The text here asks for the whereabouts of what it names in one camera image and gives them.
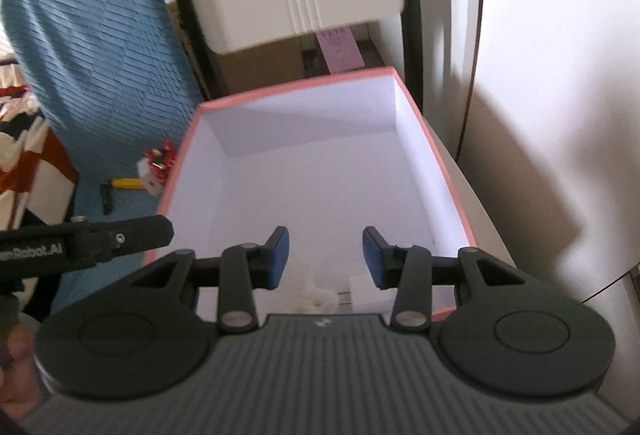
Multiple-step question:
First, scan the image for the black cable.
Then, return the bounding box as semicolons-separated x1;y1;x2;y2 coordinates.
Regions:
456;0;487;162

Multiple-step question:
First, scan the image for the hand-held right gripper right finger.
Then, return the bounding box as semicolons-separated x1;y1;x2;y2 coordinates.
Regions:
361;225;526;331

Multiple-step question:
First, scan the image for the blue textured sofa cover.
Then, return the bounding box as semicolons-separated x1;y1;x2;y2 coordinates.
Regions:
0;0;202;322

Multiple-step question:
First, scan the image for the red and white small item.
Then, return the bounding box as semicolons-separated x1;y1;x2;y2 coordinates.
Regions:
138;140;175;194

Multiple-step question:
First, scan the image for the black metal frame post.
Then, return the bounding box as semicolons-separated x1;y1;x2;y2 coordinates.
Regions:
165;0;223;102
392;0;427;117

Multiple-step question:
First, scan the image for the brown cardboard box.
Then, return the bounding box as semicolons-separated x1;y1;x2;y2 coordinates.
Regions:
215;39;307;102

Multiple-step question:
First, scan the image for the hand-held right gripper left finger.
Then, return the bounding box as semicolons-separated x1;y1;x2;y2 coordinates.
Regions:
130;225;292;334

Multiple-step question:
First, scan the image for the small white block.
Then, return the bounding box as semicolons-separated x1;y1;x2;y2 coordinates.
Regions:
348;275;384;307

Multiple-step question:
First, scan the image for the crumpled white small item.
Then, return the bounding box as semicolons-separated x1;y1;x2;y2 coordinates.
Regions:
298;281;342;314

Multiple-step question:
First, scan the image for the purple paper sheet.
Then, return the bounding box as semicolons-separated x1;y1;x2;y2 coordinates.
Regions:
315;27;365;72

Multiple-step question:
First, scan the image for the red white black checkered blanket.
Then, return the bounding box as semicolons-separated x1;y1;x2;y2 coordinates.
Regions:
0;34;80;237

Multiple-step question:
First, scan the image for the pink cardboard box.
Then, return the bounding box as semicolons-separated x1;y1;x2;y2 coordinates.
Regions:
141;67;478;322

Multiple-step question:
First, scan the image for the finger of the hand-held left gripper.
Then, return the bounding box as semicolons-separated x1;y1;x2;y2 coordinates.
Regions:
112;214;175;257

